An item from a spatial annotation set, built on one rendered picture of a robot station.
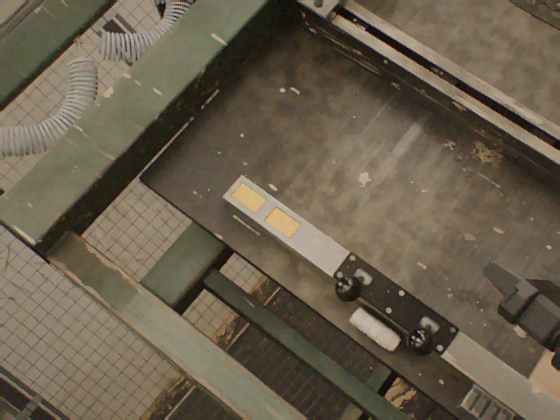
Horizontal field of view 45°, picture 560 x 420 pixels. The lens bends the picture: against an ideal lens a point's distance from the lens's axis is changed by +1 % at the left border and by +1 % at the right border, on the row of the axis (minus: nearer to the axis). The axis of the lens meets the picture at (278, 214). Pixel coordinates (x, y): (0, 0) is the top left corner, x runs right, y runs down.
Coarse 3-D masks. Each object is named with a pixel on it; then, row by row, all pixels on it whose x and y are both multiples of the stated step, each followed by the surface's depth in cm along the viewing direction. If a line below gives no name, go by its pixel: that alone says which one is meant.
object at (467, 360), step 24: (264, 192) 110; (240, 216) 112; (264, 216) 109; (288, 240) 107; (312, 240) 107; (312, 264) 107; (336, 264) 106; (456, 336) 101; (456, 360) 100; (480, 360) 100; (480, 384) 99; (504, 384) 99; (528, 384) 99; (528, 408) 98; (552, 408) 98
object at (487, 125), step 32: (320, 0) 115; (320, 32) 123; (352, 32) 117; (384, 32) 117; (384, 64) 118; (416, 64) 115; (448, 64) 115; (416, 96) 119; (448, 96) 113; (480, 96) 114; (480, 128) 114; (512, 128) 110; (544, 128) 110; (512, 160) 115; (544, 160) 110
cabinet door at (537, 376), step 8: (544, 352) 104; (544, 360) 102; (536, 368) 102; (544, 368) 102; (552, 368) 102; (528, 376) 103; (536, 376) 101; (544, 376) 101; (552, 376) 101; (536, 384) 101; (544, 384) 101; (552, 384) 101; (552, 392) 101
